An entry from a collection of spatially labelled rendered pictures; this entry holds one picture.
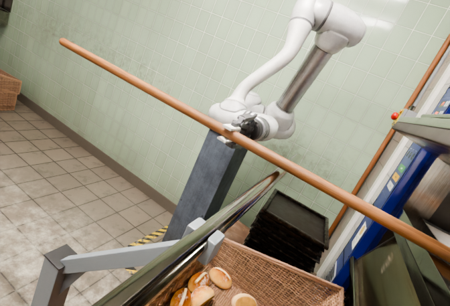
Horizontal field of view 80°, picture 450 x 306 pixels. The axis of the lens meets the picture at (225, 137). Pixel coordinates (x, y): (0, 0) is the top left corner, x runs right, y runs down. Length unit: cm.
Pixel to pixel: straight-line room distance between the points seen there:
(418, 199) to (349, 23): 72
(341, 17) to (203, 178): 107
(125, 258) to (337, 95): 166
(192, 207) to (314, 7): 123
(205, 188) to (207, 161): 16
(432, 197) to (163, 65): 203
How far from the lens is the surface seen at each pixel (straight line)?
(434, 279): 70
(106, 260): 50
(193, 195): 168
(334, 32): 130
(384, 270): 96
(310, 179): 71
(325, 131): 191
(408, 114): 157
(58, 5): 352
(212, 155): 156
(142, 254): 44
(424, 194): 105
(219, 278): 116
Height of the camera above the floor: 138
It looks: 15 degrees down
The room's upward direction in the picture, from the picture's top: 24 degrees clockwise
